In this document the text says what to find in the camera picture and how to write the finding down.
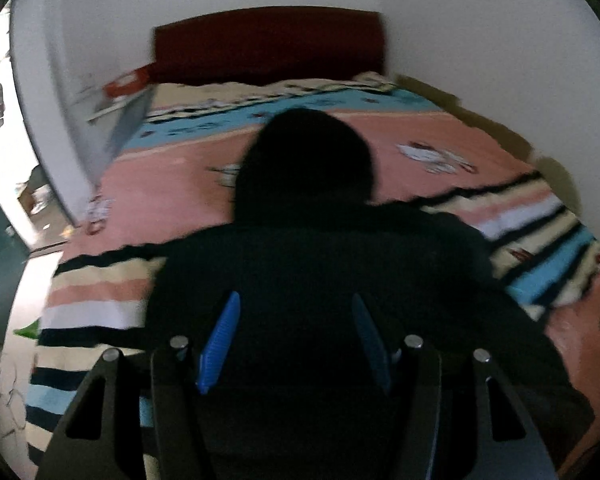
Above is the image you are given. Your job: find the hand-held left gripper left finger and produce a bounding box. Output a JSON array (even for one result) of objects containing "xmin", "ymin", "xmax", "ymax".
[{"xmin": 35, "ymin": 290, "xmax": 243, "ymax": 480}]

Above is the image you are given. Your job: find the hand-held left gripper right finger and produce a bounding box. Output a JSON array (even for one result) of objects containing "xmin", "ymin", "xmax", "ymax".
[{"xmin": 350, "ymin": 292, "xmax": 558, "ymax": 480}]

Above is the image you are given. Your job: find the black hooded jacket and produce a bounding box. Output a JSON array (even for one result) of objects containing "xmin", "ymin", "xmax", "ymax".
[{"xmin": 145, "ymin": 107, "xmax": 596, "ymax": 480}]

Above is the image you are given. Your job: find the pink striped printed blanket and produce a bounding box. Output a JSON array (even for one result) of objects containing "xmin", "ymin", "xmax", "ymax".
[{"xmin": 25, "ymin": 72, "xmax": 600, "ymax": 480}]

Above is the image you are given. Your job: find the white nightstand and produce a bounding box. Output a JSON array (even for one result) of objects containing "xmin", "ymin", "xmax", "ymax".
[{"xmin": 86, "ymin": 85, "xmax": 156, "ymax": 186}]

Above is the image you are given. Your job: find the pile of rubbish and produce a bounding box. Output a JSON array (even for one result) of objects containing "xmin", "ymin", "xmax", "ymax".
[{"xmin": 16, "ymin": 166, "xmax": 52, "ymax": 217}]

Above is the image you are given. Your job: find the red box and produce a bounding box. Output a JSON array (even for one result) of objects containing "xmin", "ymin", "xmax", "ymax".
[{"xmin": 104, "ymin": 69, "xmax": 149, "ymax": 99}]

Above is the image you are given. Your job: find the dark red headboard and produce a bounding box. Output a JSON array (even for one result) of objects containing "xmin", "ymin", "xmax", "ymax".
[{"xmin": 152, "ymin": 7, "xmax": 386, "ymax": 87}]

